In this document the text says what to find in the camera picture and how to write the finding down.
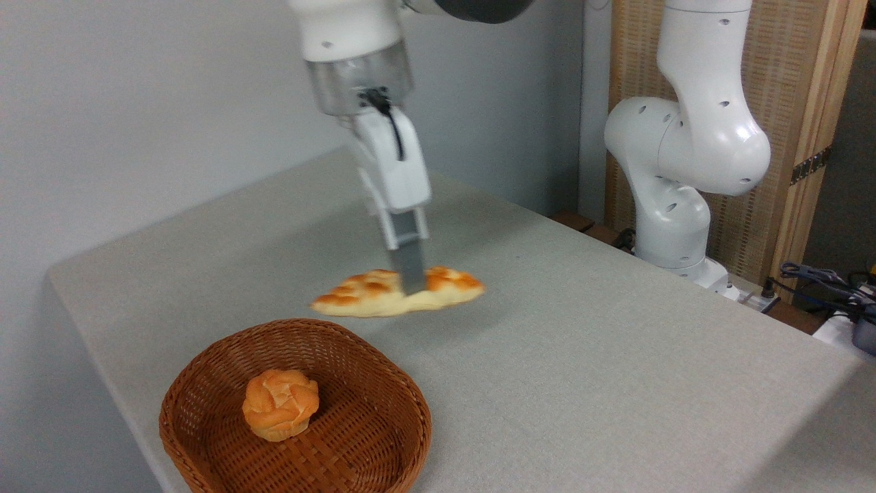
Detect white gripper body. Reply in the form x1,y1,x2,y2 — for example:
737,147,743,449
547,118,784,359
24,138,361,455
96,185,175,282
346,108,433,214

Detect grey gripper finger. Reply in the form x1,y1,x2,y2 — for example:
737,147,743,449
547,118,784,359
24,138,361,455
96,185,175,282
375,204,430,294

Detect braided golden bread loaf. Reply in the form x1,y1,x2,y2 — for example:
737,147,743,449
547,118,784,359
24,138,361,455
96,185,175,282
311,266,487,319

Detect brown wicker basket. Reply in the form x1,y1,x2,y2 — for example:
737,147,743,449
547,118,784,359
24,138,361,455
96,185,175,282
159,318,433,493

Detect round orange bread roll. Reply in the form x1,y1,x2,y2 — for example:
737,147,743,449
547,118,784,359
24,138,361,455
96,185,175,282
242,369,320,442

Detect grey tablecloth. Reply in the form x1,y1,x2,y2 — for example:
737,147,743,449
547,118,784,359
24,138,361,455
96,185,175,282
47,147,876,493

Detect black connector plug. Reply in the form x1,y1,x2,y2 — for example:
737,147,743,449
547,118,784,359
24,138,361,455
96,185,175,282
753,277,782,314

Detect wooden rattan folding screen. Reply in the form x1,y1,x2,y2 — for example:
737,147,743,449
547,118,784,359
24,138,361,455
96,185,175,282
606,0,868,302

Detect metal screen hinge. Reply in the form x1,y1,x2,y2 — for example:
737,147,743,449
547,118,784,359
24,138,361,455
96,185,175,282
790,146,833,186

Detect white box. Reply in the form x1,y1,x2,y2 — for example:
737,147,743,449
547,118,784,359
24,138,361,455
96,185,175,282
812,311,876,365

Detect grey plastic device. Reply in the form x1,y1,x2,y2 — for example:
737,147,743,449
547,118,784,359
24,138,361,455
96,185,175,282
851,305,876,355

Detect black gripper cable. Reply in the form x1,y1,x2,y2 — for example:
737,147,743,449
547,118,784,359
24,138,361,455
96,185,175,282
360,87,407,162

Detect blue grey cable bundle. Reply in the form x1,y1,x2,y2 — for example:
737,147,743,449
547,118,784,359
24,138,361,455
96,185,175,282
779,260,876,307

